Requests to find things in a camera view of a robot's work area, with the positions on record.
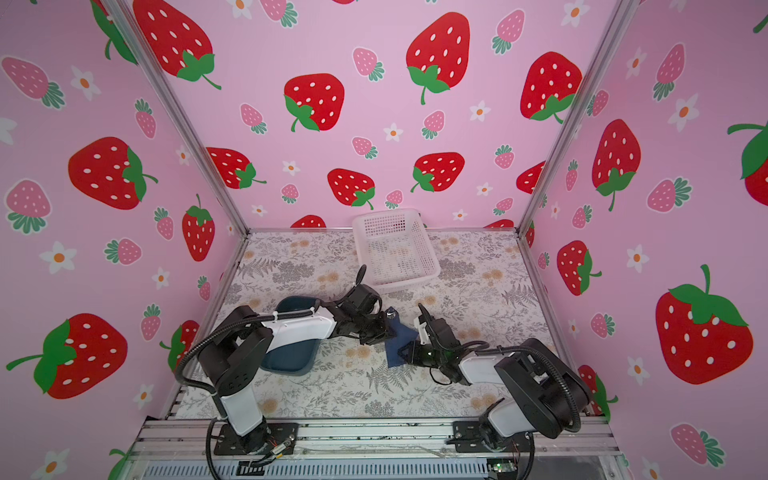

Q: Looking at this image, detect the dark blue paper napkin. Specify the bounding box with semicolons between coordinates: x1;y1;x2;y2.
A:
385;307;419;369

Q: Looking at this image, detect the aluminium corner post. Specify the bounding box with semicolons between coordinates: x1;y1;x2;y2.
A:
517;0;640;238
104;0;250;238

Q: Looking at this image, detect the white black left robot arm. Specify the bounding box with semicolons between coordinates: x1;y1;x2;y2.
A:
174;284;396;453

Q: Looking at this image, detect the white perforated plastic basket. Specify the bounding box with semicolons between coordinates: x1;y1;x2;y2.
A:
352;209;441;294

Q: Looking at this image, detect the dark teal plastic tray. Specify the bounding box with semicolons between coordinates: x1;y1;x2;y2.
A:
260;296;320;376

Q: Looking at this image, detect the aluminium corner post left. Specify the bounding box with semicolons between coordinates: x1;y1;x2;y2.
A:
104;0;250;238

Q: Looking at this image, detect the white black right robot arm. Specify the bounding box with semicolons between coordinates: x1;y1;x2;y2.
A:
390;306;593;452

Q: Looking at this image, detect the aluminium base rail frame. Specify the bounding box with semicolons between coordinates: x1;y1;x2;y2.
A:
110;417;633;479

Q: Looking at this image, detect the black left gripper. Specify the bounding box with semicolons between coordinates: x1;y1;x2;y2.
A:
354;310;401;343

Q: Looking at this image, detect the aluminium corner post right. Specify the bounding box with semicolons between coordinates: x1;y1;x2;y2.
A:
517;0;640;238

